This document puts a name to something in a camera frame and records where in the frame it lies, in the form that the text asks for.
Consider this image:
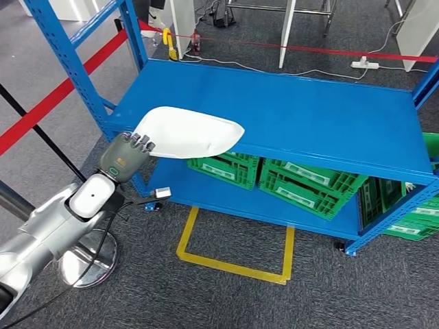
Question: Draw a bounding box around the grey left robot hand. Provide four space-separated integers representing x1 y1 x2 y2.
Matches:
100 132 157 184

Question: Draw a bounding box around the white glossy panel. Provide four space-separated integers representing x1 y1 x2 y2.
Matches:
19 0 100 22

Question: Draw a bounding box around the white panel desk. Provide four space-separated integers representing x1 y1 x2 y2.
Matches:
384 0 439 73

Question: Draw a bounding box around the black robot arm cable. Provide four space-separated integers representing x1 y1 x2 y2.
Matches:
0 202 134 329

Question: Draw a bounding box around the blue metal shelf rack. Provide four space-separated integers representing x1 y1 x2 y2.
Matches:
22 0 439 258

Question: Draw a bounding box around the wide red barrier belt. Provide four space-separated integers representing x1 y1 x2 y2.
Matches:
0 29 128 158

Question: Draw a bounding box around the white power strip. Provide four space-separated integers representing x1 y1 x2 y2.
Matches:
350 56 380 71

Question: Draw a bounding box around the white floor cable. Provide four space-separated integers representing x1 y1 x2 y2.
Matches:
184 49 369 82

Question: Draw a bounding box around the black stanchion post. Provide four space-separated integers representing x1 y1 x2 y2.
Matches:
0 83 87 184

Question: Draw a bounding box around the white curved plastic part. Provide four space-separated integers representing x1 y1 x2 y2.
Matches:
131 106 246 160

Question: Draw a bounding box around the steel table frame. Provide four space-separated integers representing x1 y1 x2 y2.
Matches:
226 0 339 38

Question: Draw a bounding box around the yellow umbrella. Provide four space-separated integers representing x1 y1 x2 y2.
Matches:
162 27 178 62

